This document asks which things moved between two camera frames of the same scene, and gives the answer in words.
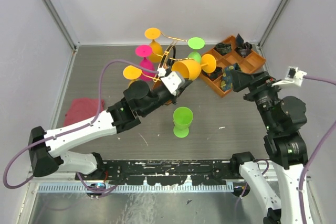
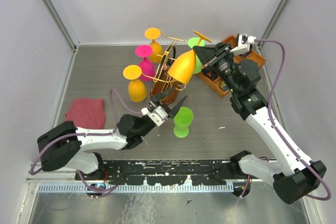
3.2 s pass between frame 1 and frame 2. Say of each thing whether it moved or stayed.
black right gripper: moved
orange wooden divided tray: stayed
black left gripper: moved
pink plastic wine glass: stayed
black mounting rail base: stayed
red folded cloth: stayed
